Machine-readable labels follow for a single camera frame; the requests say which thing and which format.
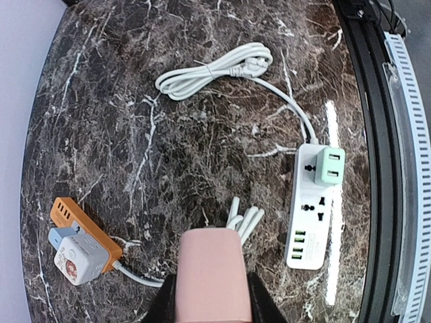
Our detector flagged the blue plug adapter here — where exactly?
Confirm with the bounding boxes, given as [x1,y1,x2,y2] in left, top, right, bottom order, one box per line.
[48,227,79,250]

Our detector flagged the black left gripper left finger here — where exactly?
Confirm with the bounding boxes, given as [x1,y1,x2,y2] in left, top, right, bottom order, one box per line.
[141,275,176,323]

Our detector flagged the white power strip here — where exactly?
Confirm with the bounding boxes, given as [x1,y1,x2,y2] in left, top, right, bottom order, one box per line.
[284,143,342,271]

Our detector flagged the pink plug adapter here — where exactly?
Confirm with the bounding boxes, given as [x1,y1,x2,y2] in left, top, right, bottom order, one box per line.
[175,227,253,322]

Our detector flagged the white white-strip cable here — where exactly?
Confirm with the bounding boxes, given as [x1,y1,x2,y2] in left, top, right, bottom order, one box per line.
[155,41,318,144]

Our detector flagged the orange power strip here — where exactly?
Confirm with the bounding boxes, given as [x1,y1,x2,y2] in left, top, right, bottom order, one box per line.
[50,197,123,273]

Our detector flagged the white cube socket adapter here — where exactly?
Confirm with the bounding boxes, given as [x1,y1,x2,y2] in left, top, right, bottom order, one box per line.
[54,234,109,286]

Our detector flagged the white slotted cable duct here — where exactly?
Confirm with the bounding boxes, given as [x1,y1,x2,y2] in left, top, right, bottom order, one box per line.
[383,32,430,322]

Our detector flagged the white orange-strip cable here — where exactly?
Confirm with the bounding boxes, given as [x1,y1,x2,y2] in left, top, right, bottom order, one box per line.
[112,196,265,288]

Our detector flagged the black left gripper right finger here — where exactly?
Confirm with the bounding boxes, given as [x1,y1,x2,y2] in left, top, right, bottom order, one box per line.
[247,272,287,323]

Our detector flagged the black front table rail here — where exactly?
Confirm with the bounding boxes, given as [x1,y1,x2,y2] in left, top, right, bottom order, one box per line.
[333,1,403,322]

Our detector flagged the green plug adapter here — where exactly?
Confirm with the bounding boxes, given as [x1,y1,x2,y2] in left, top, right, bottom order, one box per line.
[314,146,345,186]

